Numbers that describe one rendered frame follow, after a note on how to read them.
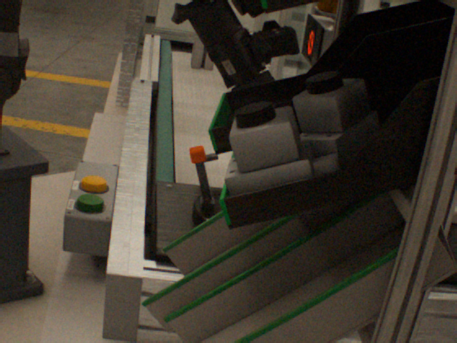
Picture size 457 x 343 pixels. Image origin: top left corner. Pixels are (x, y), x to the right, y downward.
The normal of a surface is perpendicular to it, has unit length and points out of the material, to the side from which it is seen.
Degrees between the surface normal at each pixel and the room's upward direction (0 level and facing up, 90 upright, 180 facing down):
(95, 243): 90
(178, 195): 0
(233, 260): 90
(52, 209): 0
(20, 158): 0
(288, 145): 90
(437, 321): 90
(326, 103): 105
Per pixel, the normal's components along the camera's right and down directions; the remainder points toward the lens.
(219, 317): -0.10, 0.35
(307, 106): -0.66, 0.42
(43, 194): 0.15, -0.92
